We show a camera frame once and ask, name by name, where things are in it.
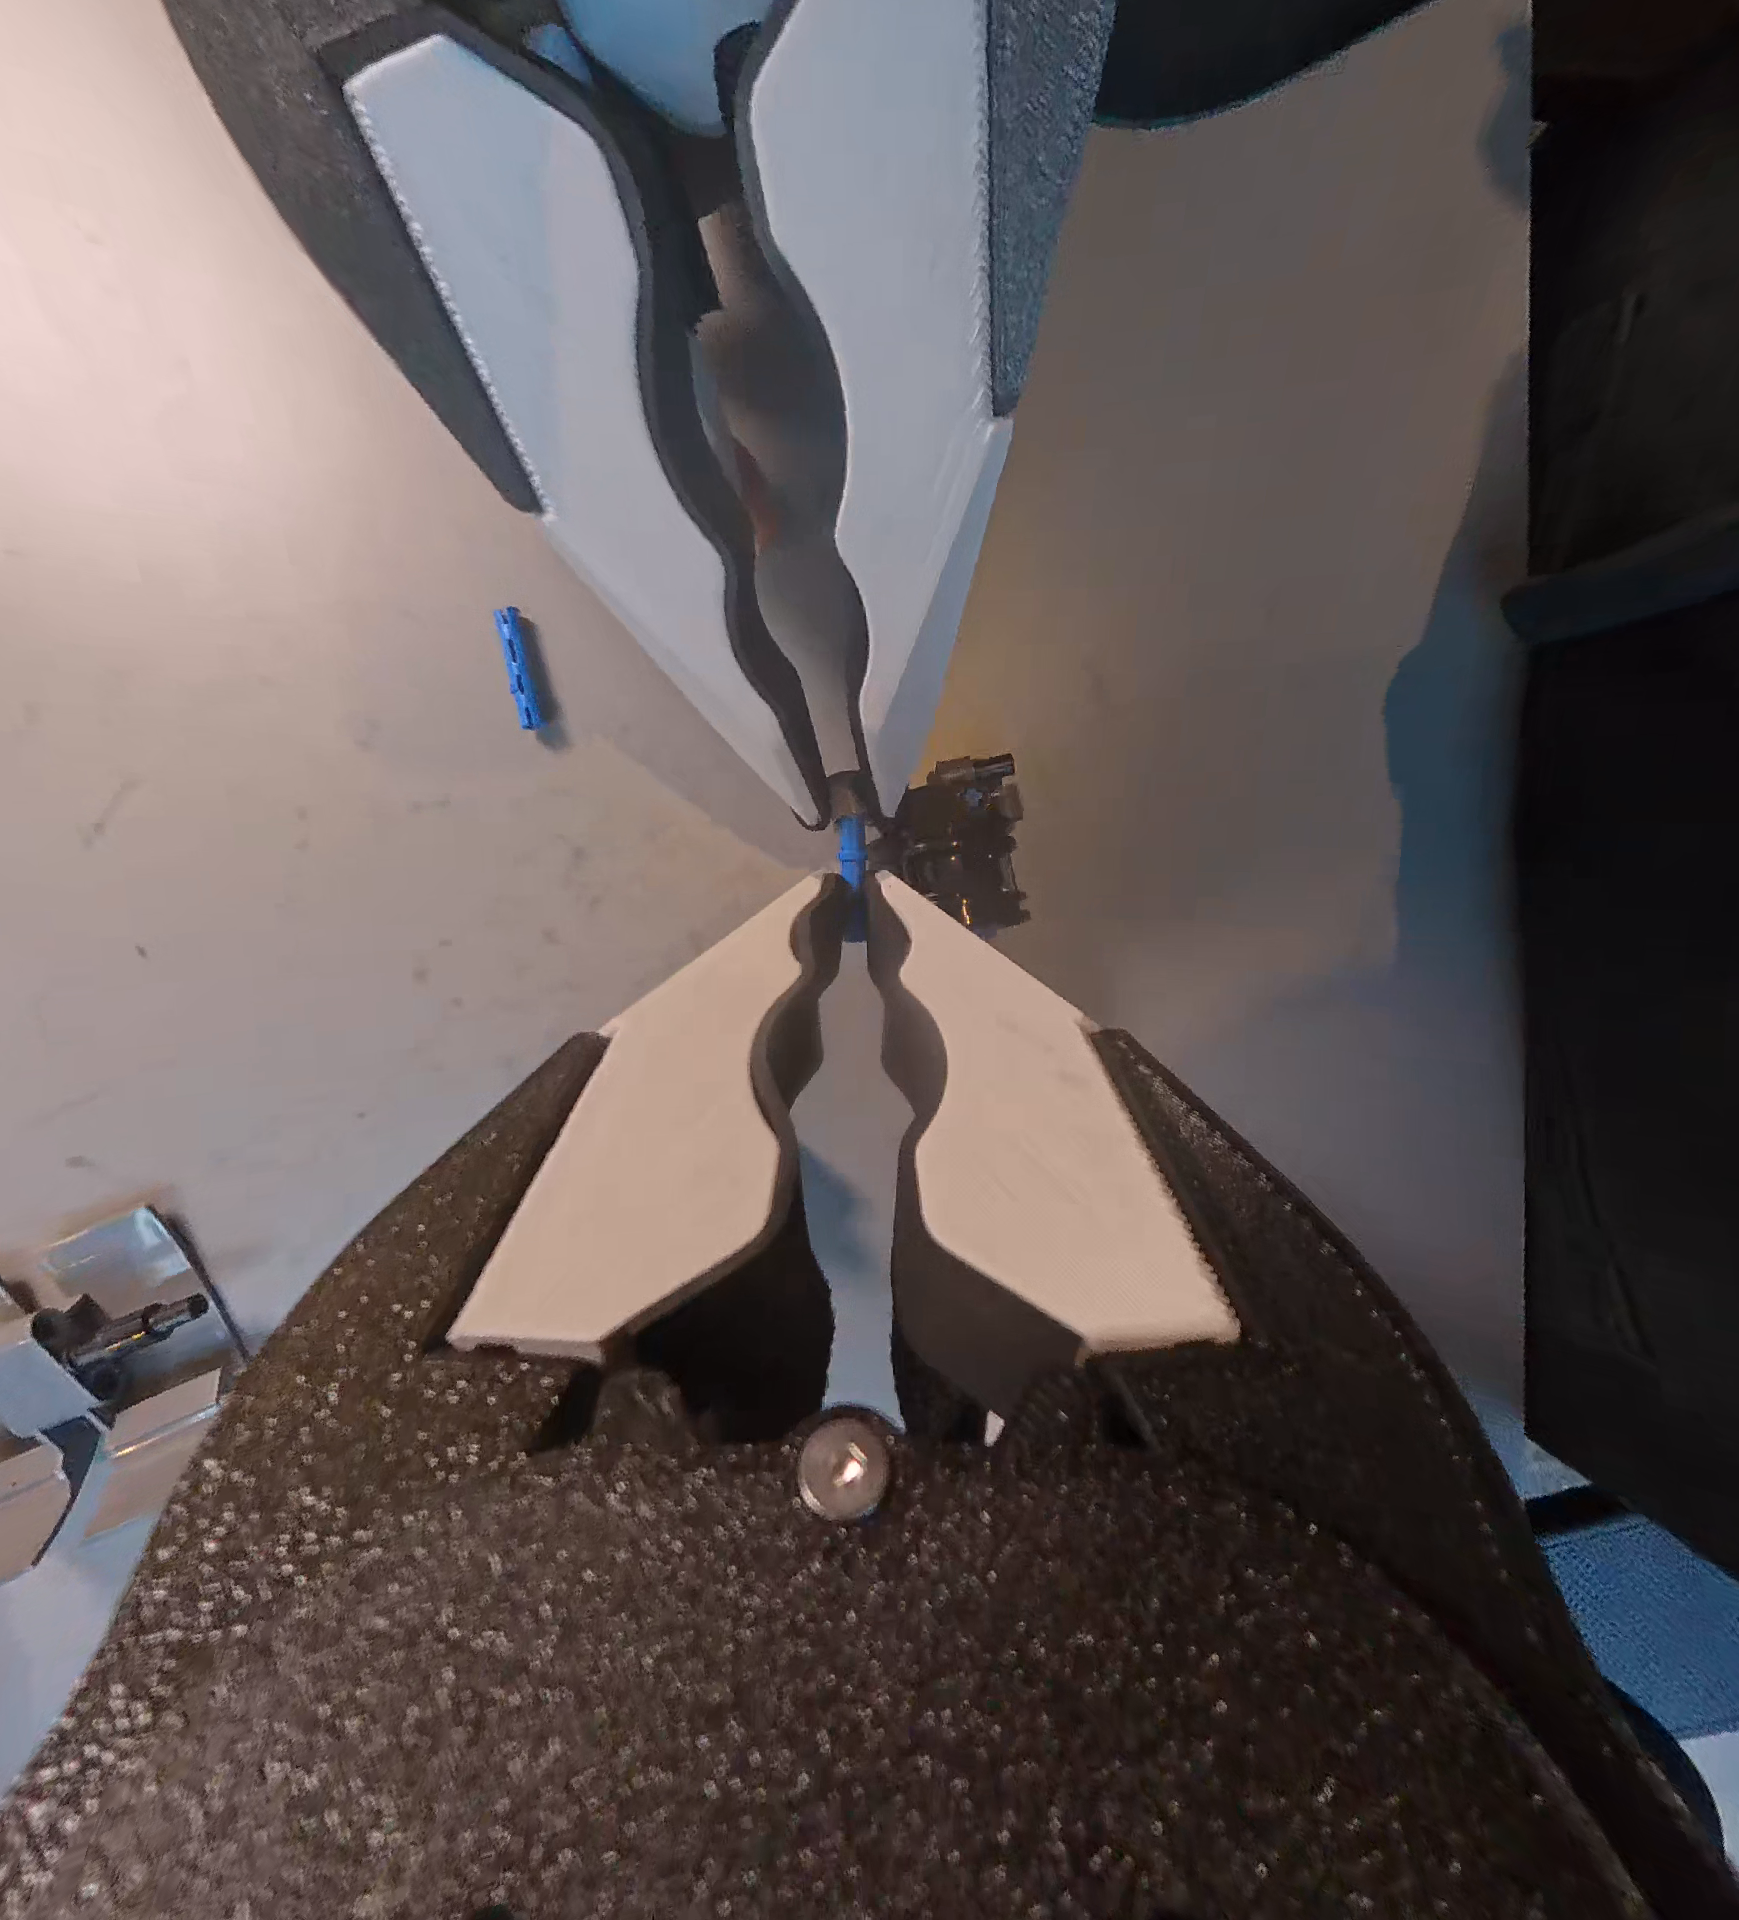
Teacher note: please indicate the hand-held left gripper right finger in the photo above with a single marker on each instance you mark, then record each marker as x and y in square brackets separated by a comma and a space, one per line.
[1061, 1185]

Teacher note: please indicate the black wheel brick assembly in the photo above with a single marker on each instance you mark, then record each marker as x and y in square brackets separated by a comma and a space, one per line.
[967, 850]

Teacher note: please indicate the grey desk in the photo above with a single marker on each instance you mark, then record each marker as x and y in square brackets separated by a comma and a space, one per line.
[209, 374]

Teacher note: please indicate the grey brick panel assembly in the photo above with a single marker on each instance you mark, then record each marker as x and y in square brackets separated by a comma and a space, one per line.
[16, 1381]

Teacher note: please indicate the blue connector pin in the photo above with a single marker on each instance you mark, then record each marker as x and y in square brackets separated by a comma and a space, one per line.
[850, 862]
[524, 673]

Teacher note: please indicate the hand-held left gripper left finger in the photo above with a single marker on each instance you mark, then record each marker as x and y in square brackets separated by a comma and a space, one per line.
[631, 1185]

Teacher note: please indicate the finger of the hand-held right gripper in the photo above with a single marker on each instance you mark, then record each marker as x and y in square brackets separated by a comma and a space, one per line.
[899, 299]
[553, 329]

